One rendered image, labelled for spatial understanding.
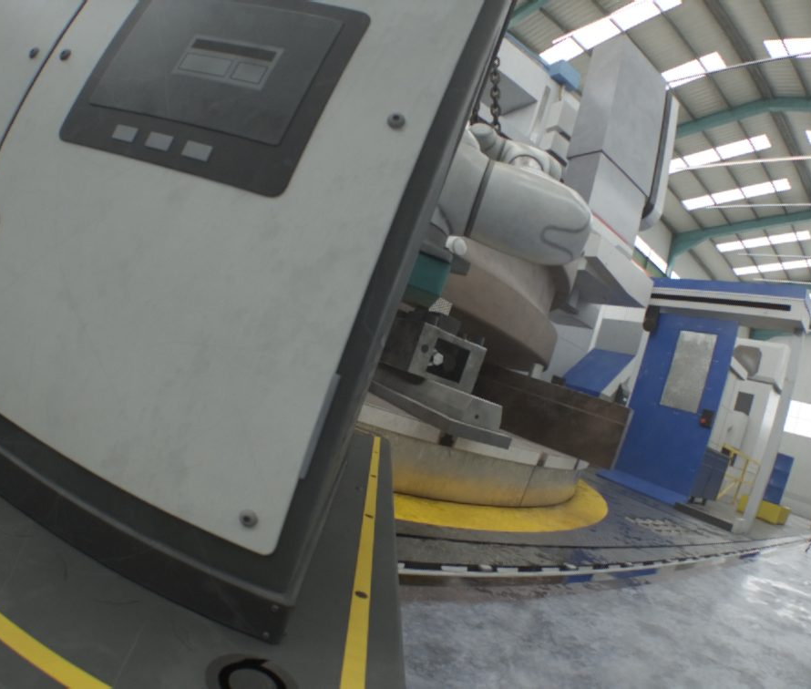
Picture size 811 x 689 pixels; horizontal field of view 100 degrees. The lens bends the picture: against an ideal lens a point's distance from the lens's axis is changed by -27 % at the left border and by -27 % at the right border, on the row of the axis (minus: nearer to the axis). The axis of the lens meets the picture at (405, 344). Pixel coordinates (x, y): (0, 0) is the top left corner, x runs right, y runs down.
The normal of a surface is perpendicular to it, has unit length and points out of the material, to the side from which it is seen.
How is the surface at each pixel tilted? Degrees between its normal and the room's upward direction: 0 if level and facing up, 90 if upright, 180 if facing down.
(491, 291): 90
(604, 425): 90
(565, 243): 127
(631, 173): 90
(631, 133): 90
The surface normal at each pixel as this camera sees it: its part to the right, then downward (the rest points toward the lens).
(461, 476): 0.52, 0.14
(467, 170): 0.03, -0.10
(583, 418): -0.57, -0.25
